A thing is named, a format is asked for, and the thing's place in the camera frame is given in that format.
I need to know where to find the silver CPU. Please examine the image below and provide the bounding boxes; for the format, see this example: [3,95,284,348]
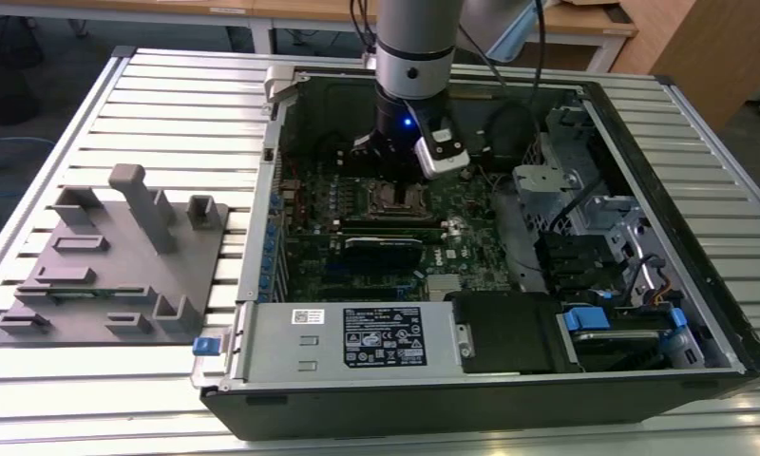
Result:
[376,183,422,210]

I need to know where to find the CPU socket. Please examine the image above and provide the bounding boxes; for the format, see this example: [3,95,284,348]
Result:
[365,180,437,221]

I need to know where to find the black graphics card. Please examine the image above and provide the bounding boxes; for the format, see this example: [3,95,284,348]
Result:
[342,236,426,276]

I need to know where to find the green motherboard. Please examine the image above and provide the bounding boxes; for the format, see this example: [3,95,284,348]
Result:
[276,159,549,304]

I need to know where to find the silver chipset heatsink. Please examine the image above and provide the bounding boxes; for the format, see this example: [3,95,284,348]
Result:
[425,274,466,292]

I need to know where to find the black plastic bay housing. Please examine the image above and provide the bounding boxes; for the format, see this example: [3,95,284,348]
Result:
[534,232,622,292]

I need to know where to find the wooden white-framed desk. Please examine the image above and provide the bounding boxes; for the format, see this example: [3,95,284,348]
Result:
[251,0,640,73]
[0,0,273,54]

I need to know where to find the silver power supply unit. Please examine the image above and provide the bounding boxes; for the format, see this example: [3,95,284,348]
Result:
[223,302,477,384]

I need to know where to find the grey parts rack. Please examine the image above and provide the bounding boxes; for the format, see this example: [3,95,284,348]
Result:
[0,163,230,344]

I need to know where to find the blue disk carrier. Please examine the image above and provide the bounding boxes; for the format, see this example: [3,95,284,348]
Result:
[560,306,613,333]

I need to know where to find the blue case latch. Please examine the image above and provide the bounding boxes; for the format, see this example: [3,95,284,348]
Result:
[189,336,221,358]

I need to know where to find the wooden cabinet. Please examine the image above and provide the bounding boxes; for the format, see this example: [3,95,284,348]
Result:
[610,0,760,129]

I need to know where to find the black open PC case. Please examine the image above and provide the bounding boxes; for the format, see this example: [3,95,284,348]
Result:
[189,65,760,443]

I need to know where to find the green RAM stick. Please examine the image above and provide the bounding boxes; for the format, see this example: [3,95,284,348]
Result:
[43,287,118,300]

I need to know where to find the black office chair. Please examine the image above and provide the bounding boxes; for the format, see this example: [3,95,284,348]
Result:
[0,13,46,127]

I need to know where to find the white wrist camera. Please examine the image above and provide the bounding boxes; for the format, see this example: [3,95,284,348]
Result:
[414,127,470,181]

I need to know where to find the grey case release handle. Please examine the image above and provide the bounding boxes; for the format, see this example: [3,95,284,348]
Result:
[262,66,300,105]

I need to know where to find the silver drive bay bracket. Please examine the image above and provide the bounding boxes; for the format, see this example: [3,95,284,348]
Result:
[510,163,582,196]

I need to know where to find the thick black cable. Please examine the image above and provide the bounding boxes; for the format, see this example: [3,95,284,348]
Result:
[546,173,606,237]

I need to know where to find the coloured power wires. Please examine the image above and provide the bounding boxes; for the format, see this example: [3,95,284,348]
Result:
[644,277,676,308]

